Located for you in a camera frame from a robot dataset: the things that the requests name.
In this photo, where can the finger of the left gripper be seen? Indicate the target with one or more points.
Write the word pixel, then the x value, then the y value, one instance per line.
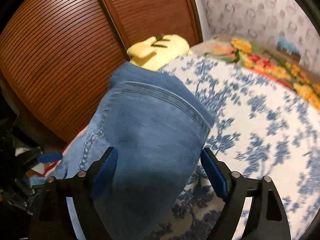
pixel 49 158

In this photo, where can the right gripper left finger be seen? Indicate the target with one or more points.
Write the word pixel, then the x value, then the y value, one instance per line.
pixel 51 218

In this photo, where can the blue denim jeans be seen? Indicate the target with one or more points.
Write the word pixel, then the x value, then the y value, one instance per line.
pixel 158 128

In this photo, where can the blue floral white bedsheet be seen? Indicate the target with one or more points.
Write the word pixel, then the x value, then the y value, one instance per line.
pixel 260 129

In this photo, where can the brown louvered wardrobe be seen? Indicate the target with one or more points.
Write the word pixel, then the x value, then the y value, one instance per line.
pixel 58 55

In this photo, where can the yellow Pikachu plush toy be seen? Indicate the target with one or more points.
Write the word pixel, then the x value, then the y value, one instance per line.
pixel 155 52

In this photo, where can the cardboard box with blue bag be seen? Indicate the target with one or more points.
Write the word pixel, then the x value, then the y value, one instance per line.
pixel 288 49

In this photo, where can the colourful flower pattern blanket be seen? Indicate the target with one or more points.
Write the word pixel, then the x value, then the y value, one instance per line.
pixel 273 63

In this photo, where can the circle pattern sheer curtain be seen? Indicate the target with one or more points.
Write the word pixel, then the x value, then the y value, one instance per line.
pixel 265 21

